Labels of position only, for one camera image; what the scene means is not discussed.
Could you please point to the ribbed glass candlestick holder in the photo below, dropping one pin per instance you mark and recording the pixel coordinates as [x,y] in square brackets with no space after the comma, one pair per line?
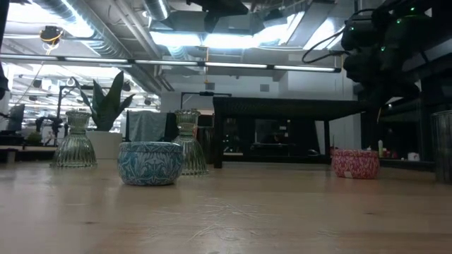
[192,155]
[76,151]

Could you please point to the blue patterned candle tin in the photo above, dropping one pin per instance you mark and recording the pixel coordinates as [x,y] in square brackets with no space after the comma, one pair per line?
[150,166]

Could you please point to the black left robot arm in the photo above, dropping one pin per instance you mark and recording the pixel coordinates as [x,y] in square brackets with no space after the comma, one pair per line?
[3,88]

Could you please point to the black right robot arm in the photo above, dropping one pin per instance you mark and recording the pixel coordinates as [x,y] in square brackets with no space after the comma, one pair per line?
[374,67]

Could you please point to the pink patterned candle tin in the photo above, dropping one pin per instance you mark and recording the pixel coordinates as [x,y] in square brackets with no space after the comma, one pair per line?
[355,164]

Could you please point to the black mesh riser shelf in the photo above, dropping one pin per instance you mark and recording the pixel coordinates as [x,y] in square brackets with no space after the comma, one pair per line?
[282,107]

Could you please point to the grey cloth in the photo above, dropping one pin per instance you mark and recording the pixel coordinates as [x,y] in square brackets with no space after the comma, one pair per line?
[146,125]

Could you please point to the long LED light bar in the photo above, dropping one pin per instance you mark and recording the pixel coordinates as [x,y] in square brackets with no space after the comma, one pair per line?
[166,63]

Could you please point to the snake plant in white pot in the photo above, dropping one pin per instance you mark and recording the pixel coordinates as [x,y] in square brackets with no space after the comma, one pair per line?
[106,106]

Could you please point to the white bottle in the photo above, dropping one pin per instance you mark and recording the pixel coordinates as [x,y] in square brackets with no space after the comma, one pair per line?
[380,149]

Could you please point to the white cup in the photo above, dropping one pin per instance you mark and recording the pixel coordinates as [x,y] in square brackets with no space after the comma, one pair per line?
[413,156]

